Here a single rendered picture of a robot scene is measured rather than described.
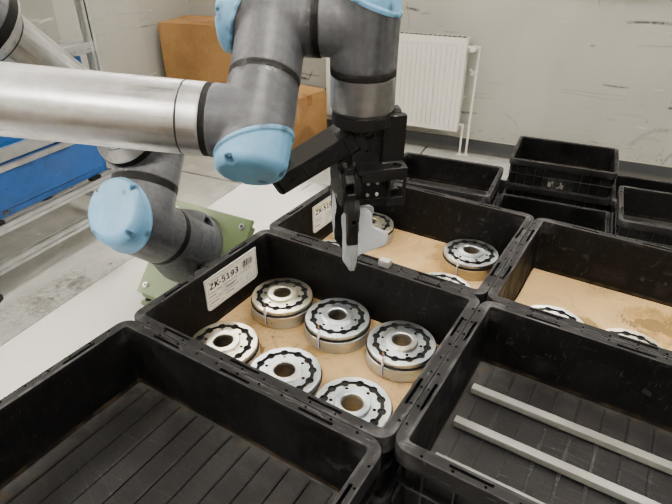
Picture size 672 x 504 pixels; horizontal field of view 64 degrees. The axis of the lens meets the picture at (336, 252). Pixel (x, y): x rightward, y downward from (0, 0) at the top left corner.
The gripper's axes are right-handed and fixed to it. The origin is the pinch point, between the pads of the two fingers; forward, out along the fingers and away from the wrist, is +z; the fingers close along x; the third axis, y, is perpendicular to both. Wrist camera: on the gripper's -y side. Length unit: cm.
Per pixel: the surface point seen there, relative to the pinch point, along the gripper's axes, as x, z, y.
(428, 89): 279, 78, 128
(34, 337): 28, 32, -55
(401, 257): 21.2, 18.8, 17.4
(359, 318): 0.9, 14.1, 3.3
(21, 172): 174, 65, -100
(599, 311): -2.6, 17.2, 44.5
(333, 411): -21.9, 5.5, -6.0
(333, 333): -1.7, 13.8, -1.4
